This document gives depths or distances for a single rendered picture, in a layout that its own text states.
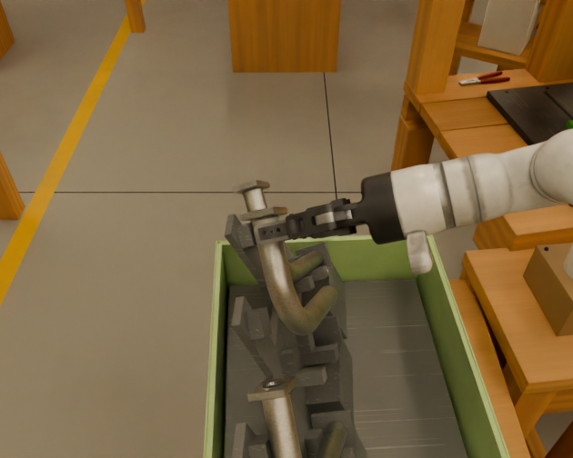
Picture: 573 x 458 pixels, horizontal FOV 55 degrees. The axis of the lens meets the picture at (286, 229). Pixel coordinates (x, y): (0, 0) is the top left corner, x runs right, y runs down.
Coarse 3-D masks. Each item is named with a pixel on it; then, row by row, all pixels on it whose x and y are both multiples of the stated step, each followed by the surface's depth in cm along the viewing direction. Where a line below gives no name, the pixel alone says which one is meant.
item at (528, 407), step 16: (464, 272) 120; (480, 304) 119; (496, 352) 111; (512, 384) 101; (512, 400) 102; (528, 400) 100; (544, 400) 101; (560, 400) 105; (528, 416) 105; (528, 432) 110; (528, 448) 149; (544, 448) 148; (560, 448) 130
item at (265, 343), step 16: (240, 304) 69; (240, 320) 67; (256, 320) 68; (272, 320) 81; (240, 336) 68; (256, 336) 68; (272, 336) 79; (288, 336) 84; (256, 352) 70; (272, 352) 75; (272, 368) 74; (336, 368) 88; (352, 368) 97; (320, 384) 87; (336, 384) 86; (352, 384) 94; (304, 400) 85; (320, 400) 85; (336, 400) 84; (352, 400) 92; (304, 416) 83
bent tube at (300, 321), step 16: (272, 208) 60; (256, 224) 62; (272, 256) 61; (272, 272) 61; (288, 272) 62; (272, 288) 62; (288, 288) 62; (288, 304) 62; (320, 304) 74; (288, 320) 63; (304, 320) 64; (320, 320) 71
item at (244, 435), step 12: (300, 420) 75; (240, 432) 57; (252, 432) 58; (300, 432) 74; (240, 444) 56; (252, 444) 56; (264, 444) 56; (300, 444) 73; (360, 444) 83; (240, 456) 55; (252, 456) 56; (264, 456) 56; (360, 456) 81
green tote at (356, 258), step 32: (224, 256) 105; (352, 256) 107; (384, 256) 108; (224, 288) 105; (448, 288) 95; (224, 320) 102; (448, 320) 94; (224, 352) 100; (448, 352) 94; (224, 384) 97; (448, 384) 95; (480, 384) 82; (224, 416) 95; (480, 416) 81; (224, 448) 91; (480, 448) 81
